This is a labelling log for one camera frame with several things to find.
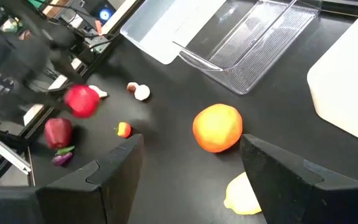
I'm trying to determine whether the small red yellow fruit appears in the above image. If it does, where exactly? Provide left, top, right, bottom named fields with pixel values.
left=114, top=121, right=132, bottom=139

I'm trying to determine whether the clear ribbed plastic bin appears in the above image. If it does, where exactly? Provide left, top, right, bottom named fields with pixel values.
left=172, top=0, right=321, bottom=95

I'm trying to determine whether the yellow lemon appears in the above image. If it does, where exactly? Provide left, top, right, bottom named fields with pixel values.
left=224, top=171, right=262, bottom=216

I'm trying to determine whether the dark red apple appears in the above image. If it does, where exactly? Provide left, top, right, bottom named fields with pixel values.
left=44, top=117, right=73, bottom=150

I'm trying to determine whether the small purple eggplant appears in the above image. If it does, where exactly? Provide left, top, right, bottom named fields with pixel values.
left=51, top=145, right=76, bottom=167

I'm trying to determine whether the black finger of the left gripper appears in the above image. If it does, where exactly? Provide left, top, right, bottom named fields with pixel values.
left=48, top=49, right=85, bottom=86
left=13, top=88, right=73, bottom=113

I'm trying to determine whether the frosted translucent plastic bin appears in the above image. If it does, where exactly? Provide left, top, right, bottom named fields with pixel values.
left=120, top=0, right=227, bottom=65

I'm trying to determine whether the small white vegetable piece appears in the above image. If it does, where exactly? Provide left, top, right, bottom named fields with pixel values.
left=88, top=85, right=108, bottom=99

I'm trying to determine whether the silver metal bracket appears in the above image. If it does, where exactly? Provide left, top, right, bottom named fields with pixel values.
left=0, top=136, right=32, bottom=175

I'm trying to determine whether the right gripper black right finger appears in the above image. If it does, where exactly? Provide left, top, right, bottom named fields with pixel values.
left=240, top=133, right=358, bottom=224

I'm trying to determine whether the orange fruit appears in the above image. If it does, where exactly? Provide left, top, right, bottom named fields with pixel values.
left=192, top=103, right=243, bottom=154

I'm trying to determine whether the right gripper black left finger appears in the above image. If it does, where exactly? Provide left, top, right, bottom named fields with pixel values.
left=0, top=133, right=144, bottom=224

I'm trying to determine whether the white garlic bulb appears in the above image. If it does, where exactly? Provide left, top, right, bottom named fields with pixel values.
left=134, top=84, right=151, bottom=101

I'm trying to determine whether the white plastic bin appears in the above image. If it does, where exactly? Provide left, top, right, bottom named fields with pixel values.
left=306, top=0, right=358, bottom=149

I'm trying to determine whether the black device blue light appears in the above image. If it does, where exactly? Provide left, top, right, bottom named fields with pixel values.
left=97, top=6, right=116, bottom=24

